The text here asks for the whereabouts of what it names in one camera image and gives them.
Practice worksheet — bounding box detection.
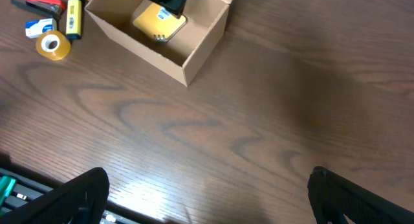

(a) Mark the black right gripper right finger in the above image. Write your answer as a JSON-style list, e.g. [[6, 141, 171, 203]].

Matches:
[[307, 166, 413, 224]]

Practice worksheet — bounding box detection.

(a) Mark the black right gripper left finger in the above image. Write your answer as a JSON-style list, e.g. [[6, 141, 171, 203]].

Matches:
[[1, 168, 109, 224]]

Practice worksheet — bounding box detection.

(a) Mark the yellow sticky note pad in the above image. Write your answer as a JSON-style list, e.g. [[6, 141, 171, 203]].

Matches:
[[133, 3, 187, 42]]

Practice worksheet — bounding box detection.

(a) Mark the brown cardboard box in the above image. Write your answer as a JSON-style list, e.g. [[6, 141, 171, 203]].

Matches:
[[85, 0, 233, 85]]

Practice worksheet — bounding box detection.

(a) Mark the red black stapler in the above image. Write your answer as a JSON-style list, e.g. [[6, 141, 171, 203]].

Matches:
[[10, 0, 67, 20]]

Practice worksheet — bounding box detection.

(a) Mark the yellow highlighter marker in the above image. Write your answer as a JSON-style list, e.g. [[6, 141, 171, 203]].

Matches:
[[66, 0, 82, 40]]

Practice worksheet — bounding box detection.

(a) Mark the yellow clear tape roll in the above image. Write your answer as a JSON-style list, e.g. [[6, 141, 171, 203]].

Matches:
[[36, 30, 71, 61]]

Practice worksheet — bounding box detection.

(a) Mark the blue white staples box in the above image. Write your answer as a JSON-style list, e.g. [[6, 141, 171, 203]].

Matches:
[[25, 18, 58, 39]]

